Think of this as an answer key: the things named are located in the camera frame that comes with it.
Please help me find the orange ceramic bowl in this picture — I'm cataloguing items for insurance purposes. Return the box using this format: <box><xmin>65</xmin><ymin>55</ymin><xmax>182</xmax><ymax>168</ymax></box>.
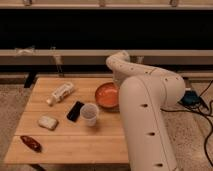
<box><xmin>95</xmin><ymin>82</ymin><xmax>119</xmax><ymax>109</ymax></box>

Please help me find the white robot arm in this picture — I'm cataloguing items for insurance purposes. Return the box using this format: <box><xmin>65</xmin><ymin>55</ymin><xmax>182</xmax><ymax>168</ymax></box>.
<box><xmin>106</xmin><ymin>51</ymin><xmax>185</xmax><ymax>171</ymax></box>

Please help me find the white plastic cup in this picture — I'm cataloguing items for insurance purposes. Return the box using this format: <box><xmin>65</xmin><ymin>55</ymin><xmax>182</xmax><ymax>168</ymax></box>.
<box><xmin>80</xmin><ymin>103</ymin><xmax>99</xmax><ymax>126</ymax></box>

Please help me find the white plastic bottle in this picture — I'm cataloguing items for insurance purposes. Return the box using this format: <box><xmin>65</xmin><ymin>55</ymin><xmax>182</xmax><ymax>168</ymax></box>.
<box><xmin>46</xmin><ymin>82</ymin><xmax>74</xmax><ymax>106</ymax></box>

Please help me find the black smartphone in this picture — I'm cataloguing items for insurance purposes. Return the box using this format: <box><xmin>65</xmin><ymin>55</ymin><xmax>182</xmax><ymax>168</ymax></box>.
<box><xmin>67</xmin><ymin>101</ymin><xmax>84</xmax><ymax>122</ymax></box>

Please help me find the wooden table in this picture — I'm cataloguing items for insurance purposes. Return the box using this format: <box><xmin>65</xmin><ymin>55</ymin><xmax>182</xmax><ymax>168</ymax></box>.
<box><xmin>4</xmin><ymin>78</ymin><xmax>128</xmax><ymax>164</ymax></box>

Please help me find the blue device on floor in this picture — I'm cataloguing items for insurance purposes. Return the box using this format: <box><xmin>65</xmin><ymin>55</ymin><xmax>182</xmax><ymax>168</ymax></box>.
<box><xmin>181</xmin><ymin>91</ymin><xmax>199</xmax><ymax>106</ymax></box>

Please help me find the black cable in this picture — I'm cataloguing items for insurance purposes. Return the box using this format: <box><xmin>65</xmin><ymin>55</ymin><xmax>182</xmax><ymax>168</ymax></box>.
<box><xmin>160</xmin><ymin>79</ymin><xmax>213</xmax><ymax>168</ymax></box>

